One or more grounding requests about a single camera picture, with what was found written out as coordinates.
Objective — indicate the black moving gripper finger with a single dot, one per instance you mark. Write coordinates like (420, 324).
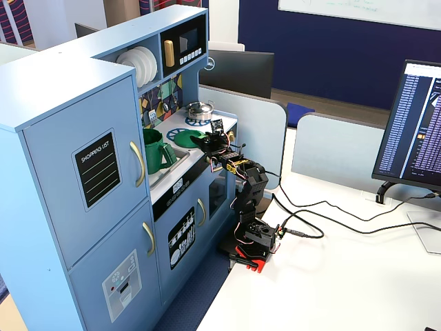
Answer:
(204, 148)

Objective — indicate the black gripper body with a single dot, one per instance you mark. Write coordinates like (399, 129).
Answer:
(207, 143)

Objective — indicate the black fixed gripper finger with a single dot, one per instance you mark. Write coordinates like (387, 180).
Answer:
(200, 138)

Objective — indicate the green plate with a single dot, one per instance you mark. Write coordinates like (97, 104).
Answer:
(184, 138)

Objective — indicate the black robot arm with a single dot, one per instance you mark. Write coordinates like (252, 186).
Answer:
(255, 182)

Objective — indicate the steel pot lid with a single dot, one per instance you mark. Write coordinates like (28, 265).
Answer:
(200, 107)

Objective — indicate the gold stove knob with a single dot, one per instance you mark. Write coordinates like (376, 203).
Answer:
(232, 135)

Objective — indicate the steel toy pot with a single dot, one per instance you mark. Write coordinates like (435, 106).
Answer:
(199, 115)

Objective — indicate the grey toy sink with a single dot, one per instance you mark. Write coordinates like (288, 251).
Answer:
(172, 169)

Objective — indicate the steel ladle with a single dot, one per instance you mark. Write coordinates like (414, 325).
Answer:
(166, 106)

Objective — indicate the small steel spoon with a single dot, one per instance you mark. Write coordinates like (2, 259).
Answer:
(174, 98)

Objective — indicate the blue oven door with window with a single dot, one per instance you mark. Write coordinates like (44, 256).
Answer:
(217, 200)

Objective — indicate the grey desk partition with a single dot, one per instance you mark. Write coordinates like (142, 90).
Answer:
(337, 148)
(262, 113)

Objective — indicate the black dell monitor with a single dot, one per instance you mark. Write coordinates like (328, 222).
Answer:
(237, 69)

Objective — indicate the white toy plate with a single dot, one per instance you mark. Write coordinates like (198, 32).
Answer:
(155, 69)
(128, 60)
(146, 63)

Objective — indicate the blue chair cushion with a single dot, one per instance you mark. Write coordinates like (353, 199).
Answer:
(298, 112)

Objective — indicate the black shopping list chalkboard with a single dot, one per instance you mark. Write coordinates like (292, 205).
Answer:
(98, 169)

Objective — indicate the robot controller board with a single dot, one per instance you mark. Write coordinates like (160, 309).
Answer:
(280, 232)

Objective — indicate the black toy microwave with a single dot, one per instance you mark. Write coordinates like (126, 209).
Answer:
(172, 31)

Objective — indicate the red table clamp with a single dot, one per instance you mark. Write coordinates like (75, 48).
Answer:
(256, 263)

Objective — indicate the blue dishwasher door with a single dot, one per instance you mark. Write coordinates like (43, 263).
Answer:
(162, 282)

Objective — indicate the blue fridge door with chalkboard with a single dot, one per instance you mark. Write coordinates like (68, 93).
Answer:
(51, 155)

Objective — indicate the blue toy kitchen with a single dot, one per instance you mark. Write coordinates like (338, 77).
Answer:
(44, 148)

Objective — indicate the black monitor behind kitchen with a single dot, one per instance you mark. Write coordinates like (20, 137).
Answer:
(84, 31)

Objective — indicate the blue freezer door with dispenser print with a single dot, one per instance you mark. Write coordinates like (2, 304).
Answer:
(93, 272)

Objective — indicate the black monitor with lit screen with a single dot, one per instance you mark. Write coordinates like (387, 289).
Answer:
(403, 120)

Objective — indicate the white whiteboard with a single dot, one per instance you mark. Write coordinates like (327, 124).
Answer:
(361, 10)

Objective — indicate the silver monitor stand base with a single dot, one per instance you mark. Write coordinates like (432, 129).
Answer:
(427, 234)

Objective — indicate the small wrist camera board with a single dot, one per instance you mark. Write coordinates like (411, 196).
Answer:
(217, 125)

